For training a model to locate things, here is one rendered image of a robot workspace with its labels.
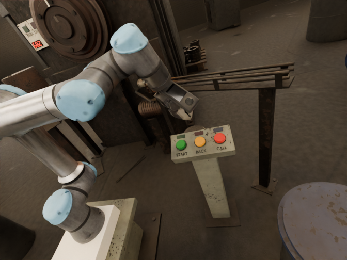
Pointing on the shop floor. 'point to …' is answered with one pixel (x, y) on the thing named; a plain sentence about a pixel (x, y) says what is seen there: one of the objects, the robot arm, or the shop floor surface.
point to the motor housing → (156, 123)
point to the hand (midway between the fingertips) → (190, 117)
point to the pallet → (195, 57)
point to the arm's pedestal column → (144, 237)
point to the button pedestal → (210, 173)
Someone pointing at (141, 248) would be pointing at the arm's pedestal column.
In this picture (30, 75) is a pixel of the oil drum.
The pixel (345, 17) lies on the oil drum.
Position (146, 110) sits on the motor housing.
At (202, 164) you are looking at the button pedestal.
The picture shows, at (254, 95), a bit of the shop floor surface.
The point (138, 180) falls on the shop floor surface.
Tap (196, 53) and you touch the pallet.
